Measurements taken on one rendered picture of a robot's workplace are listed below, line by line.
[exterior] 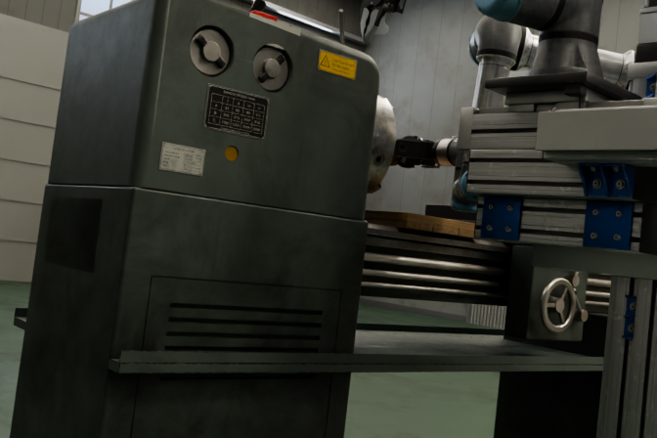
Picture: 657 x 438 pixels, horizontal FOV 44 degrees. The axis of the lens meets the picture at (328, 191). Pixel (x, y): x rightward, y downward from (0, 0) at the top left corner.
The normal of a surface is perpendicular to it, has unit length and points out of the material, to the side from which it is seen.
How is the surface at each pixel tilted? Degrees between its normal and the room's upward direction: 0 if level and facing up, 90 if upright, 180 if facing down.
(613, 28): 90
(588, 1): 90
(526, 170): 90
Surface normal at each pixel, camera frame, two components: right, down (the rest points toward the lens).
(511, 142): -0.71, -0.13
